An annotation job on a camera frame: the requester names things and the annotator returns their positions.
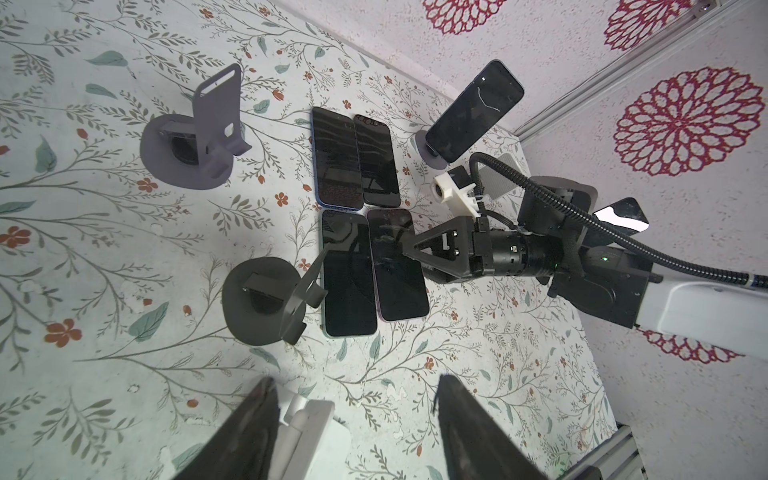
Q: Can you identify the right black corrugated cable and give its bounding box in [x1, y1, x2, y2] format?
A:
[467, 151, 768, 289]

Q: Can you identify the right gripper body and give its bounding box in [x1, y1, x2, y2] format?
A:
[469, 230, 497, 278]

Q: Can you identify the phone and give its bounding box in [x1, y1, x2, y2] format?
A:
[321, 210, 378, 337]
[310, 106, 364, 211]
[353, 114, 401, 208]
[366, 209, 430, 322]
[425, 59, 525, 163]
[584, 197, 650, 247]

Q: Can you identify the dark grey round stand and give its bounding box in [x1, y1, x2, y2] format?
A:
[222, 247, 329, 346]

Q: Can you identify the purple round phone stand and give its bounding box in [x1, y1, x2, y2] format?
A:
[139, 63, 251, 190]

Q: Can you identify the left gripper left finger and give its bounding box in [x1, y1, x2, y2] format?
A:
[176, 377, 280, 480]

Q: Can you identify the far right white stand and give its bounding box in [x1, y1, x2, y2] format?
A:
[517, 176, 598, 237]

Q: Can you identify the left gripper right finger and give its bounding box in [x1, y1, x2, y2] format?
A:
[433, 375, 546, 480]

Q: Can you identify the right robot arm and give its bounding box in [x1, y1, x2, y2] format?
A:
[402, 177, 767, 359]

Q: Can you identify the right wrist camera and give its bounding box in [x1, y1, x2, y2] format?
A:
[432, 166, 480, 218]

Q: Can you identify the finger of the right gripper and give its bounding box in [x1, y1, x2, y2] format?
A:
[402, 216, 475, 260]
[421, 261, 474, 285]

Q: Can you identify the white phone stand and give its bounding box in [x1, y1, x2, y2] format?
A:
[268, 389, 352, 480]

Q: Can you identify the rear grey round stand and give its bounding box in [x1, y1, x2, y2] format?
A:
[414, 130, 448, 171]

